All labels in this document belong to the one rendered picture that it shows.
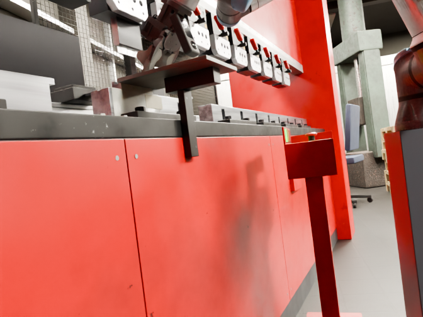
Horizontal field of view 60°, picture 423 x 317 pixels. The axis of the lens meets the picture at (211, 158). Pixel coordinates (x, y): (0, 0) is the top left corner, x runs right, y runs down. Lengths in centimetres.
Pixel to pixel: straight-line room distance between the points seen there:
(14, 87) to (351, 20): 608
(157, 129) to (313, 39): 239
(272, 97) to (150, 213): 244
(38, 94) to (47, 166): 21
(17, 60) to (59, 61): 19
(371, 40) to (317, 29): 314
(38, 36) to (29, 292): 113
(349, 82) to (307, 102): 375
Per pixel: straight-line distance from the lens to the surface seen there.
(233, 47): 172
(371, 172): 606
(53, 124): 65
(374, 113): 603
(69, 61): 165
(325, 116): 304
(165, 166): 88
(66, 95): 119
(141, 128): 82
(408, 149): 114
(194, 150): 96
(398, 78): 123
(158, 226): 84
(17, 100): 78
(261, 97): 318
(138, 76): 96
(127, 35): 111
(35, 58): 155
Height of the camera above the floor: 77
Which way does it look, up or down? level
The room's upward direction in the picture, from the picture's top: 7 degrees counter-clockwise
